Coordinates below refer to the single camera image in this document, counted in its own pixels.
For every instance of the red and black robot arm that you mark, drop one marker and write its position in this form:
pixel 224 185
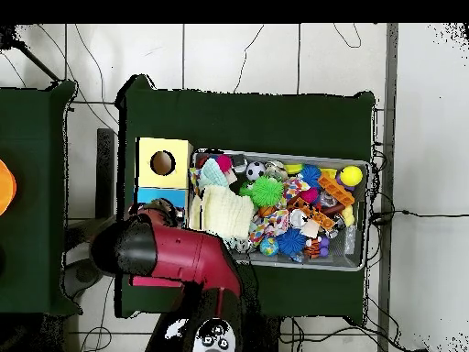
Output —
pixel 176 256

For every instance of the wooden box with three holes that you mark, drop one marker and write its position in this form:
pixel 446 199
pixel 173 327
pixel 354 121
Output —
pixel 176 172

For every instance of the shallow clear mesh bin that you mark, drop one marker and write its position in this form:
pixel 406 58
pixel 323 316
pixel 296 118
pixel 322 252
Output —
pixel 293 262

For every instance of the cream knitted cloth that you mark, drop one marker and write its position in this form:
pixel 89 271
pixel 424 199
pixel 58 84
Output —
pixel 225 211

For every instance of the mint green cloth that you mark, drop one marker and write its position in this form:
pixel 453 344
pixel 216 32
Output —
pixel 212 173

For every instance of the black and white soccer ball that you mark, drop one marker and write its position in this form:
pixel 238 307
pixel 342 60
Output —
pixel 255 171

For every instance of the green spiky toy with eyes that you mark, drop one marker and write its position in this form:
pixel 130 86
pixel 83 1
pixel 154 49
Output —
pixel 267 190

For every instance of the blue globe ball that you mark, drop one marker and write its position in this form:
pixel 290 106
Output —
pixel 269 246

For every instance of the dark green table cloth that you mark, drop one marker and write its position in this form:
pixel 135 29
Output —
pixel 256 121

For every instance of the blue spiky ball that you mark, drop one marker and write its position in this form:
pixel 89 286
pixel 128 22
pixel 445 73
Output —
pixel 310 175

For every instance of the orange plastic building block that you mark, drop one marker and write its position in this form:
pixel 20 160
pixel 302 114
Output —
pixel 317 215
pixel 335 187

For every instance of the yellow ball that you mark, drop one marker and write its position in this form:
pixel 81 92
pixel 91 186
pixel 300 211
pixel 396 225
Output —
pixel 351 175

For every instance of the black equipment stand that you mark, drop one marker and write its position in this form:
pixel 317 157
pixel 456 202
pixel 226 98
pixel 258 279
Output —
pixel 105 176

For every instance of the dark green covered side table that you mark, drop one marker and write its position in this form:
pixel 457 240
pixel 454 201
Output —
pixel 33 128

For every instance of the orange round object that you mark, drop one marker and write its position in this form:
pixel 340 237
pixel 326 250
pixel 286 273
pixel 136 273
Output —
pixel 6 187

